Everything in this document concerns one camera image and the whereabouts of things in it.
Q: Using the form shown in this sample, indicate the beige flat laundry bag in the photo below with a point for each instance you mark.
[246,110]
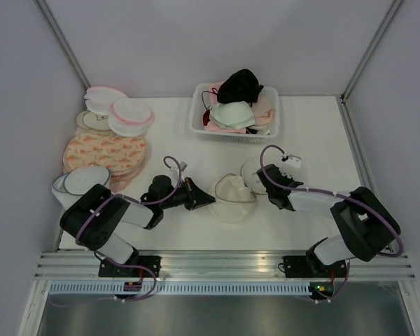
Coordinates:
[92,121]

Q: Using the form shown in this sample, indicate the left aluminium frame post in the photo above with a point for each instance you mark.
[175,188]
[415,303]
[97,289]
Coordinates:
[61,40]

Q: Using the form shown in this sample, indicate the beige trimmed mesh laundry bag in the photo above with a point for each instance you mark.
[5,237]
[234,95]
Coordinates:
[236,194]

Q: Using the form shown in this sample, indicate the aluminium mounting rail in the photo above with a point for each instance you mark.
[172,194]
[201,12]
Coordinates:
[215,265]

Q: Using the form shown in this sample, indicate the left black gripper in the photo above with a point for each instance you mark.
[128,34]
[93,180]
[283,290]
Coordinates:
[195,197]

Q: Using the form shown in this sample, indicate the pink trimmed bag at back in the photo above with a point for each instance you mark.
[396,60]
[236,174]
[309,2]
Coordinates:
[99,99]

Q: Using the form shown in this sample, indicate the white slotted cable duct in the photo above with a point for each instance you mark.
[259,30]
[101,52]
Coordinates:
[205,288]

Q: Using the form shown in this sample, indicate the white plastic basket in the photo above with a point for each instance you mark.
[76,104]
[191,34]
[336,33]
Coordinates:
[254,134]

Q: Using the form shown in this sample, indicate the aluminium frame post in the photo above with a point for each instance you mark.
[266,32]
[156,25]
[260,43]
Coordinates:
[61,40]
[372,47]

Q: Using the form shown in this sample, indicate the carrot print laundry bag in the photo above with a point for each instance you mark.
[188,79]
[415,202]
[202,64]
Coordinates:
[119,154]

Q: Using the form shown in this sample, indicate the pink trimmed mesh laundry bag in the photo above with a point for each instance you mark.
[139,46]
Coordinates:
[129,117]

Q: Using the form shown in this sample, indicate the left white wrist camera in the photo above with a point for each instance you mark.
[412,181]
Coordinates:
[182,166]

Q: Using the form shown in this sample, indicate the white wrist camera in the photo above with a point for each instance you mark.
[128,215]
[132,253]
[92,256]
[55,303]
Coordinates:
[182,166]
[290,164]

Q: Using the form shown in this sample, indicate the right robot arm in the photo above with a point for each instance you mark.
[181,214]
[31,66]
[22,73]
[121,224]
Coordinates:
[365,226]

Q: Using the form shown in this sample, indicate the right aluminium frame post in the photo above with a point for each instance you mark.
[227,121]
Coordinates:
[372,47]

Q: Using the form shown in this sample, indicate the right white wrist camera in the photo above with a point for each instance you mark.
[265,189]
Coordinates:
[290,164]

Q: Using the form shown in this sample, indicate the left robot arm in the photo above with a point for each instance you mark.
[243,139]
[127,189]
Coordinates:
[93,219]

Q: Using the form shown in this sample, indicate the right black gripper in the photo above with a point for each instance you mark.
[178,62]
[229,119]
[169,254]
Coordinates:
[289,180]

